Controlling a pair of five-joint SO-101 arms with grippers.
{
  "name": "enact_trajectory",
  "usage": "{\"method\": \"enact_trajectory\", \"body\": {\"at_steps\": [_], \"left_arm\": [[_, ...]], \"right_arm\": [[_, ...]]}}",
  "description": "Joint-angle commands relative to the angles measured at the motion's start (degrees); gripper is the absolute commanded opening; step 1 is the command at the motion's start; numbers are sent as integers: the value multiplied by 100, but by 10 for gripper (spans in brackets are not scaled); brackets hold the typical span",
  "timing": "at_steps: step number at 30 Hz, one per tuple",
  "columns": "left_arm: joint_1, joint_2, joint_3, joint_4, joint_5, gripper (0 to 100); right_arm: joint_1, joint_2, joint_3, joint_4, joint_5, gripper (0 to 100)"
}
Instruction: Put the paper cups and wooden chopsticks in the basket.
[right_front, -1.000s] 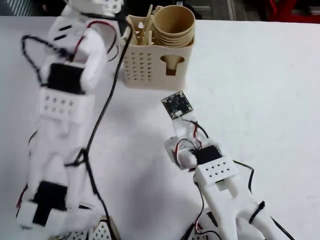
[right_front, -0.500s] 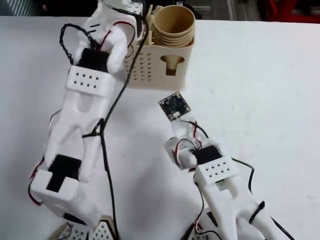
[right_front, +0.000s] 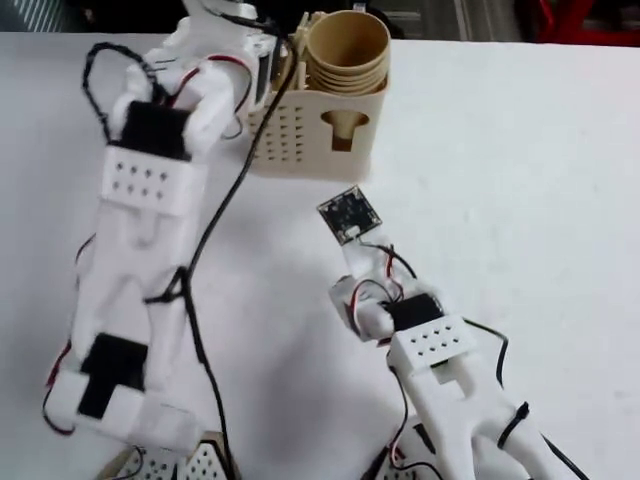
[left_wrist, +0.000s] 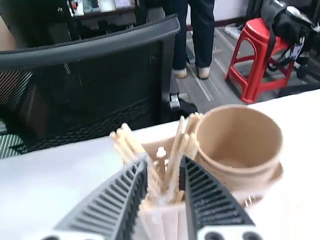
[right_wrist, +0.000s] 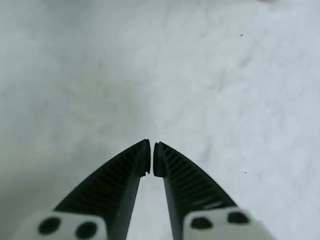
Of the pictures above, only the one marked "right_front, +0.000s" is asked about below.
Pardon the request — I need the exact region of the black cable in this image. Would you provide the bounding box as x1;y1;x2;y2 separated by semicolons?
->
185;45;300;480
468;319;594;480

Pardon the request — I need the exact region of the beige perforated plastic basket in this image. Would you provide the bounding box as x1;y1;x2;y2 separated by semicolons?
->
247;84;392;184

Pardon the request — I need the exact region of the tan paper cup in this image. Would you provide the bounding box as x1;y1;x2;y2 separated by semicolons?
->
315;79;390;94
317;83;389;152
305;11;392;80
313;74;390;90
310;68;391;85

